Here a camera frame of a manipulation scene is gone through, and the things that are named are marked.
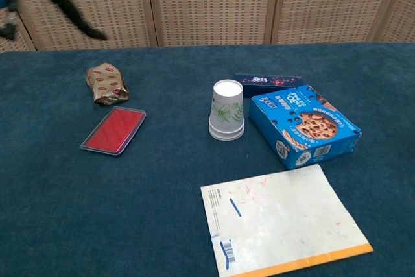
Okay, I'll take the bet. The white paper cup green flower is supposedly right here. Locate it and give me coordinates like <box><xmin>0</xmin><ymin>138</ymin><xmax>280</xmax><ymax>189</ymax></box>
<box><xmin>208</xmin><ymin>123</ymin><xmax>245</xmax><ymax>138</ymax></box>
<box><xmin>209</xmin><ymin>78</ymin><xmax>245</xmax><ymax>135</ymax></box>
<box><xmin>209</xmin><ymin>129</ymin><xmax>245</xmax><ymax>142</ymax></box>

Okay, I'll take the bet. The crumpled gold snack wrapper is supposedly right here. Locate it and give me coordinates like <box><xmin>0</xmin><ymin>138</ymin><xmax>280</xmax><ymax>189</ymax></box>
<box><xmin>86</xmin><ymin>62</ymin><xmax>130</xmax><ymax>106</ymax></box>

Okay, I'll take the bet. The red pad in clear case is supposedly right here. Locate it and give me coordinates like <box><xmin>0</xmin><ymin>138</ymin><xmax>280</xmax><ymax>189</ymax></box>
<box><xmin>80</xmin><ymin>106</ymin><xmax>147</xmax><ymax>157</ymax></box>

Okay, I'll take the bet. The teal velvet tablecloth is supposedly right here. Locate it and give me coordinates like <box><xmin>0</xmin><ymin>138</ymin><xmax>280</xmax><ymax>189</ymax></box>
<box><xmin>0</xmin><ymin>42</ymin><xmax>415</xmax><ymax>277</ymax></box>

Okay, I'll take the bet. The dark blue long box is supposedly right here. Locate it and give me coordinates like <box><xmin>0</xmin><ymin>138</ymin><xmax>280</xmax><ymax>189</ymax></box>
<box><xmin>233</xmin><ymin>71</ymin><xmax>303</xmax><ymax>99</ymax></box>

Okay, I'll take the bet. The blue chocolate cookie box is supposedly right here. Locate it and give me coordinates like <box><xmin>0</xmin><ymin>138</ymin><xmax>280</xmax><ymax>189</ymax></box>
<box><xmin>248</xmin><ymin>84</ymin><xmax>363</xmax><ymax>171</ymax></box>

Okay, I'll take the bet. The white booklet with orange edge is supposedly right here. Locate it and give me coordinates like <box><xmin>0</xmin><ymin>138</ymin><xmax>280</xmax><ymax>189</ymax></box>
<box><xmin>200</xmin><ymin>163</ymin><xmax>374</xmax><ymax>277</ymax></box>

